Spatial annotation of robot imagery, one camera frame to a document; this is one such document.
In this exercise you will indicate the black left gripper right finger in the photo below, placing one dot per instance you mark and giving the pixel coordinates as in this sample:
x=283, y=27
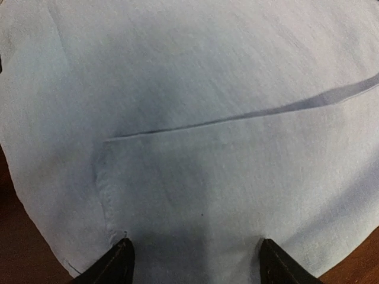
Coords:
x=276, y=266

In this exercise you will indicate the light blue long sleeve shirt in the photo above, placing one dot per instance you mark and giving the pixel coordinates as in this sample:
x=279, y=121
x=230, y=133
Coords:
x=195, y=128

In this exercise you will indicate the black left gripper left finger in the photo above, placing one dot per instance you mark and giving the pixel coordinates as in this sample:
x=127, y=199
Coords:
x=115, y=266

